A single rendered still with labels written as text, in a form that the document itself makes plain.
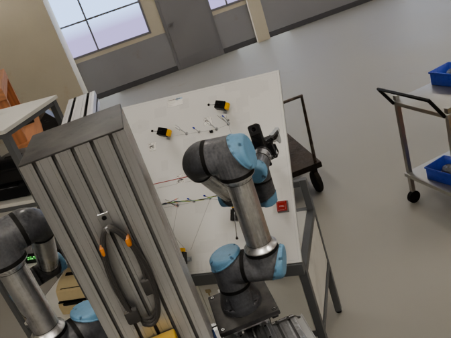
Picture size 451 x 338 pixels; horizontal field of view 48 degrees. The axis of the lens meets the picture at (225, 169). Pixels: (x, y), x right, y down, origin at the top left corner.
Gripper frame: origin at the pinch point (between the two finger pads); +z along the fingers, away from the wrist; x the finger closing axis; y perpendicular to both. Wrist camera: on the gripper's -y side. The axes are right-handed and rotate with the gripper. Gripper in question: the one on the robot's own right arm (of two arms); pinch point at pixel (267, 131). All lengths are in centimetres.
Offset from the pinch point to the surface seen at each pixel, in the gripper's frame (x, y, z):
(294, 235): -13, 60, 12
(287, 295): -28, 90, 7
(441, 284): 39, 165, 81
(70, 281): -153, 54, 15
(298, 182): -15, 58, 63
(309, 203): -14, 73, 62
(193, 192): -62, 31, 32
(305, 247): -15, 77, 25
